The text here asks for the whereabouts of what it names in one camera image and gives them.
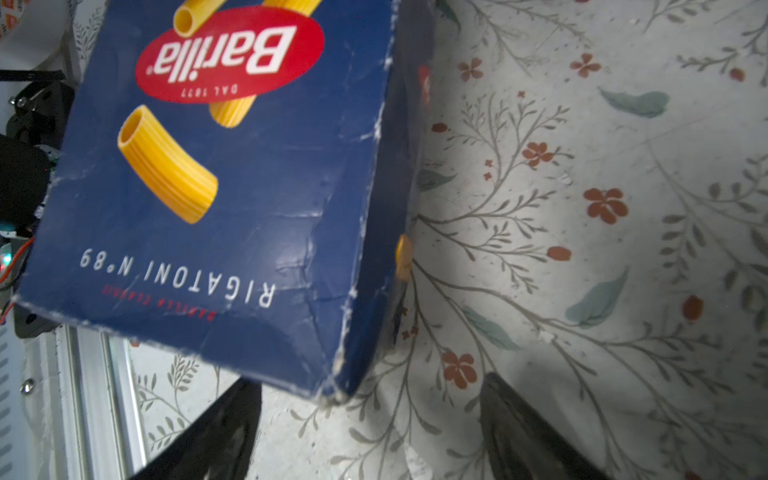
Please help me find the large blue Barilla pasta box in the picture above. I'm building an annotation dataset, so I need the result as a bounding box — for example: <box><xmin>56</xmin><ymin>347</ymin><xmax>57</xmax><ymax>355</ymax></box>
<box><xmin>12</xmin><ymin>1</ymin><xmax>436</xmax><ymax>404</ymax></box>

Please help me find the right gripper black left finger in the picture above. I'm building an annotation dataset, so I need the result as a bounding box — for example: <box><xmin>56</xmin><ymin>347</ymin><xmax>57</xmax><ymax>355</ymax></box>
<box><xmin>133</xmin><ymin>378</ymin><xmax>262</xmax><ymax>480</ymax></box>

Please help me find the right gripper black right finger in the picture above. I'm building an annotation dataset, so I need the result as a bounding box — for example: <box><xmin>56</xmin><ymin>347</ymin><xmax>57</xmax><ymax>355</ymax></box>
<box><xmin>479</xmin><ymin>372</ymin><xmax>609</xmax><ymax>480</ymax></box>

